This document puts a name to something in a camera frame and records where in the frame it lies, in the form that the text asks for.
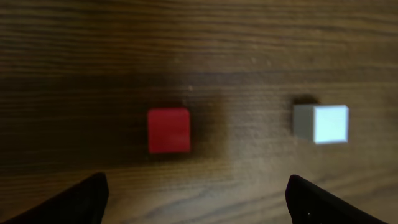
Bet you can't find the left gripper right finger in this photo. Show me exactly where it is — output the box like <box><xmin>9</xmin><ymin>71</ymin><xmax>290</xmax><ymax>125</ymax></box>
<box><xmin>284</xmin><ymin>174</ymin><xmax>390</xmax><ymax>224</ymax></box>

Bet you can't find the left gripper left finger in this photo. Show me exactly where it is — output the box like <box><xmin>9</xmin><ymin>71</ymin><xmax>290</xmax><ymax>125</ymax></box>
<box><xmin>0</xmin><ymin>172</ymin><xmax>110</xmax><ymax>224</ymax></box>

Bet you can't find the red cube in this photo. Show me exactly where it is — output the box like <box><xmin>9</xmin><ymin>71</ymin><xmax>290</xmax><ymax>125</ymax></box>
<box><xmin>147</xmin><ymin>107</ymin><xmax>192</xmax><ymax>155</ymax></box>

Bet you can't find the white cube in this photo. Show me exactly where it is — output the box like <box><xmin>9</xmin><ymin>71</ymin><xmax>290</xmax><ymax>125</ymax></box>
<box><xmin>292</xmin><ymin>104</ymin><xmax>350</xmax><ymax>146</ymax></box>

